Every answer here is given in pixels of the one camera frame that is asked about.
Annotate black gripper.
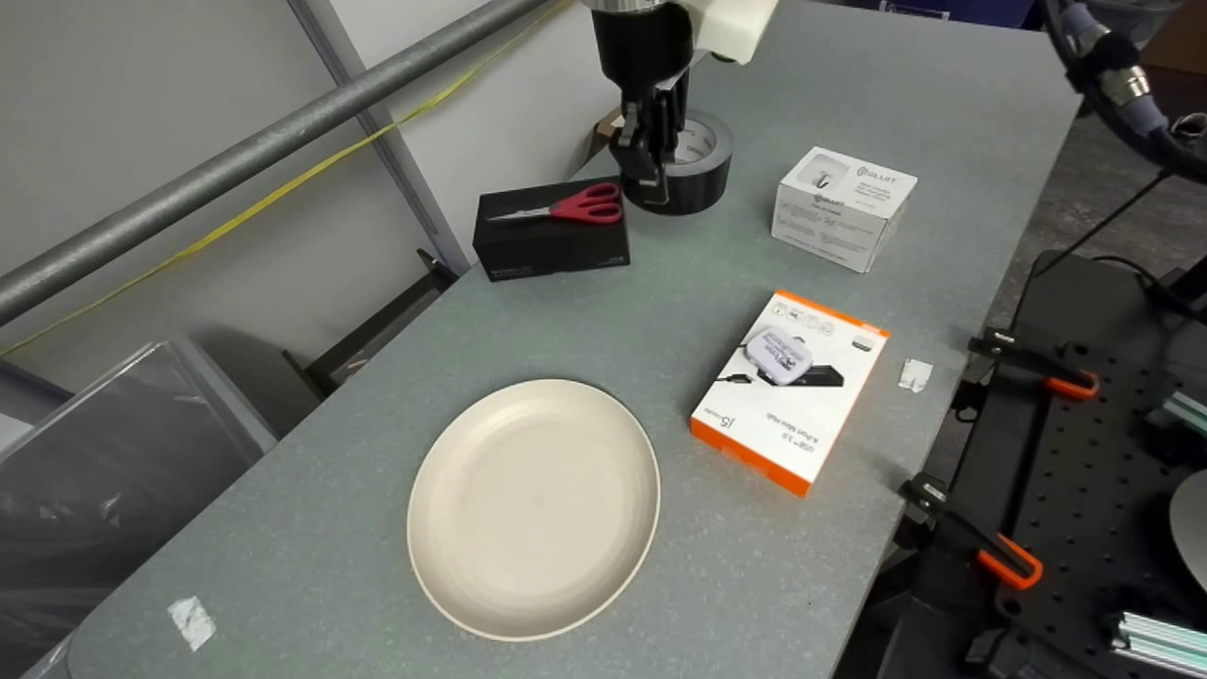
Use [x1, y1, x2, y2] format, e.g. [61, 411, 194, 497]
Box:
[589, 0, 693, 198]

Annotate black tape roll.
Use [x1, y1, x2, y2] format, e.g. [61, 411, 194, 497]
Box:
[621, 113, 731, 216]

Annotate white tape piece right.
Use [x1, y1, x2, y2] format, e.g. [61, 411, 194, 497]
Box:
[898, 360, 932, 392]

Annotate white tape piece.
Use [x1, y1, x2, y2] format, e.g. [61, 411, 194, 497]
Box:
[898, 360, 932, 392]
[166, 596, 215, 652]

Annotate cream round plate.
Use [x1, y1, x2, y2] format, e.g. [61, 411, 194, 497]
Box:
[409, 376, 660, 641]

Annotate white tape piece left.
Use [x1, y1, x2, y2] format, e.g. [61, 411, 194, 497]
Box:
[166, 596, 215, 652]

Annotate wooden framed object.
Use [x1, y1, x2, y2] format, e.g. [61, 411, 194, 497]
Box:
[589, 110, 621, 145]

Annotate black rectangular box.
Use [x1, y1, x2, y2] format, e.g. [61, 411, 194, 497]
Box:
[472, 177, 630, 283]

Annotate white cardboard box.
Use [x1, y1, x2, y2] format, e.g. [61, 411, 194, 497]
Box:
[770, 147, 917, 271]

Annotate orange and white product box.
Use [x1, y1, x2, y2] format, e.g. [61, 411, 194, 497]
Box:
[690, 287, 892, 497]

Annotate upper orange black clamp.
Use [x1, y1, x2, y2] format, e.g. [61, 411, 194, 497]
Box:
[971, 328, 1102, 403]

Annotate orange black clamp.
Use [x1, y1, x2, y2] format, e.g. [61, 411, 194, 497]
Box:
[971, 328, 1102, 403]
[898, 475, 1044, 591]

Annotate lower orange black clamp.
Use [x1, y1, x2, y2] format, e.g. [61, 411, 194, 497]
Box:
[898, 475, 1044, 591]

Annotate black perforated mounting board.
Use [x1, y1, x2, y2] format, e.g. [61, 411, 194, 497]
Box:
[894, 255, 1207, 679]

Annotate grey metal pole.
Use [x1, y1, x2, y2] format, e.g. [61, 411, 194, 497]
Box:
[0, 0, 552, 326]

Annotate dark grey chair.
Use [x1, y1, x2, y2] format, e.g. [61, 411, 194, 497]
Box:
[0, 341, 274, 679]

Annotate aluminium extrusion bar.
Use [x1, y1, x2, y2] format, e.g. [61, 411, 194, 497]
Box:
[1112, 613, 1207, 679]

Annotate red handled scissors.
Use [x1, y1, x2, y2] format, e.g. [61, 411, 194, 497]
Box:
[506, 181, 621, 228]

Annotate robot arm with cable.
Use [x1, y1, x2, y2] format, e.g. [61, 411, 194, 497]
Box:
[1042, 0, 1207, 181]

